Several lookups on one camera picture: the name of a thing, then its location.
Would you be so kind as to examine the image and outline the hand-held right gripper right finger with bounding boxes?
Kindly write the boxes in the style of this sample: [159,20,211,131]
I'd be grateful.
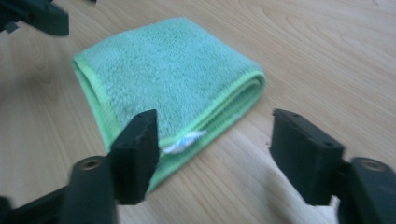
[268,107,346,207]

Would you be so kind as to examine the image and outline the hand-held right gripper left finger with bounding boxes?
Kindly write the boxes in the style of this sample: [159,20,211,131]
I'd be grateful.
[109,108,161,206]

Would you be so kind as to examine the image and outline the green microfibre cloth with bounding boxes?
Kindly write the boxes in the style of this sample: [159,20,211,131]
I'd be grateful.
[70,16,267,194]

